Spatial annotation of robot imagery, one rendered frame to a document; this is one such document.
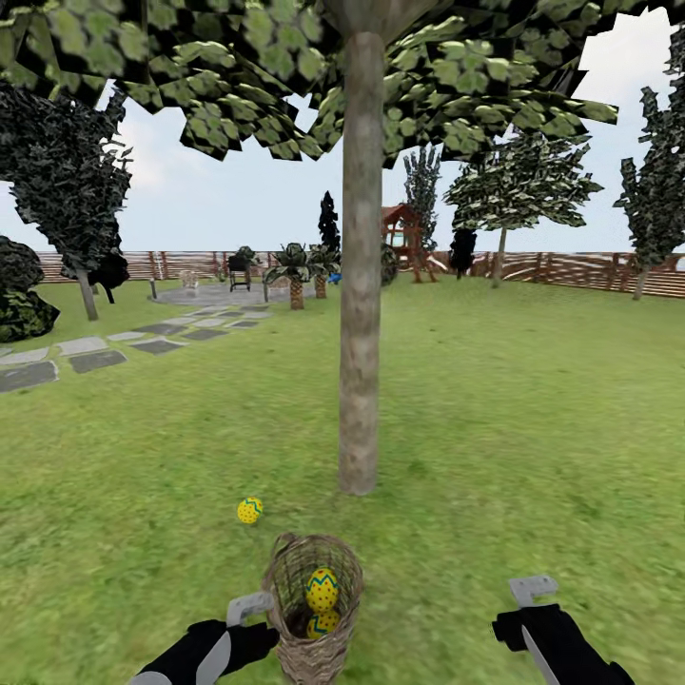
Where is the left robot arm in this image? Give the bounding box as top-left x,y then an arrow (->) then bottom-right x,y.
125,592 -> 279,685

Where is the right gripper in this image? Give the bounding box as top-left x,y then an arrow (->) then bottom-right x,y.
492,608 -> 528,652

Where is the easter egg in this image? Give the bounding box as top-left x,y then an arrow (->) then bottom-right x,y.
303,609 -> 341,641
303,565 -> 340,614
237,498 -> 263,524

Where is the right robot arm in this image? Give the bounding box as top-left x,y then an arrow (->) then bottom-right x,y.
492,574 -> 636,685

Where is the wicker basket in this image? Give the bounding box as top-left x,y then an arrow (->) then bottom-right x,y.
261,531 -> 363,685

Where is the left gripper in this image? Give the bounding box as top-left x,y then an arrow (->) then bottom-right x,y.
227,620 -> 279,675

